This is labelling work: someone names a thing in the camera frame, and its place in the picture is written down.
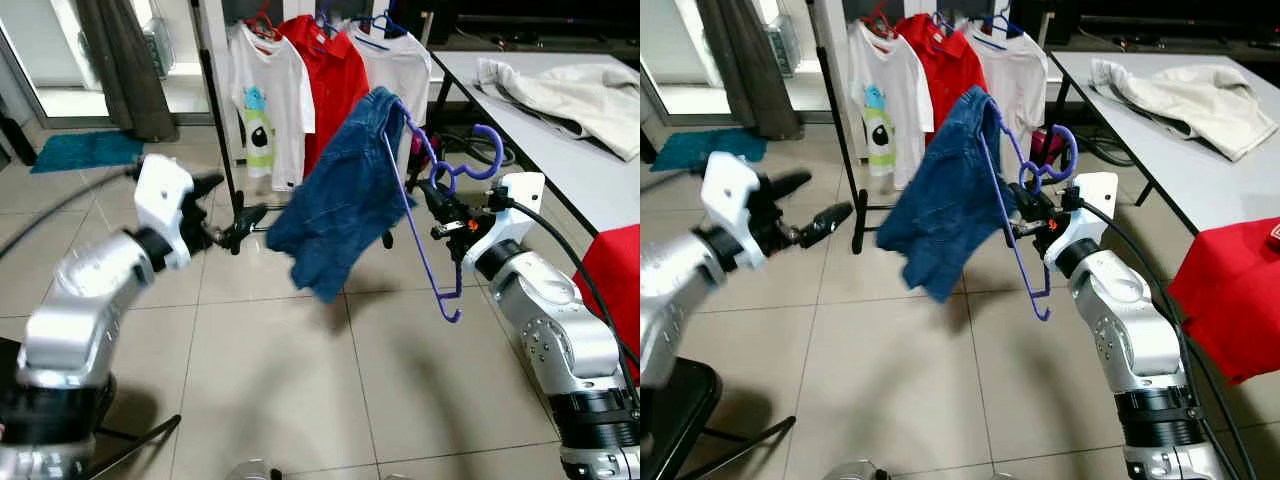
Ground plain white t-shirt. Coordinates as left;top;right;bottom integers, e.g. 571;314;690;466
345;25;433;173
965;25;1049;171

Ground red hanger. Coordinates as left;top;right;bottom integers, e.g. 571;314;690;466
245;3;288;41
865;3;903;39

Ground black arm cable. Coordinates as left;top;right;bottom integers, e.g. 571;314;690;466
640;165;706;196
1075;198;1261;480
490;198;640;371
0;165;141;263

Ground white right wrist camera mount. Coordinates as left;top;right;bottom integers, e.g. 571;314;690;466
1045;172;1119;279
463;172;547;273

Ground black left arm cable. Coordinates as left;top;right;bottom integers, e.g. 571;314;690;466
0;165;141;263
640;165;706;196

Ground beige jacket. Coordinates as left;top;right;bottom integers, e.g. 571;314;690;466
475;58;640;163
1090;60;1279;163

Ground white table black legs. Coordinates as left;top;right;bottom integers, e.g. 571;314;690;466
1050;50;1280;236
430;50;640;241

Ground teal floor mat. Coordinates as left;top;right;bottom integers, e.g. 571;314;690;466
30;130;144;176
650;128;766;173

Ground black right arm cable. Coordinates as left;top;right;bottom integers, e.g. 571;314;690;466
490;198;640;371
1075;198;1261;480

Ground red polo shirt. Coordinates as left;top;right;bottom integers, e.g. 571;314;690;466
895;13;986;151
278;15;369;181

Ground grey curtain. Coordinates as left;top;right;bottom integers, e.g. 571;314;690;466
75;0;181;143
695;0;803;141

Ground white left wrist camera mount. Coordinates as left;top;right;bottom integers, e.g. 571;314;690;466
700;150;769;273
133;153;198;273

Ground red shirt white trim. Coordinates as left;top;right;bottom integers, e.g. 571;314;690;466
580;225;640;386
1168;218;1280;386

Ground blue hanger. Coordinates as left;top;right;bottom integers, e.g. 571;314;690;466
970;10;1023;51
350;10;409;51

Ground black chrome clothes rack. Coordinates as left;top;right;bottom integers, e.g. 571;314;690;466
195;0;441;258
815;0;1071;256

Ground grey metal appliance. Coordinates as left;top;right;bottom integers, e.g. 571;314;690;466
145;15;178;81
765;12;803;79

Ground black tv cabinet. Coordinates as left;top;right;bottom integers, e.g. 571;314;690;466
1010;0;1280;51
430;0;640;49

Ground glass sliding door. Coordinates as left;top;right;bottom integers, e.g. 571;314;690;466
0;0;216;129
640;0;831;126

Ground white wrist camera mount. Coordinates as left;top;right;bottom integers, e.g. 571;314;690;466
463;172;547;273
133;153;198;273
700;150;769;273
1045;172;1119;279

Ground blue denim shorts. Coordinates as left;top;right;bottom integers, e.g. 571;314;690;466
265;87;416;304
877;85;1006;304

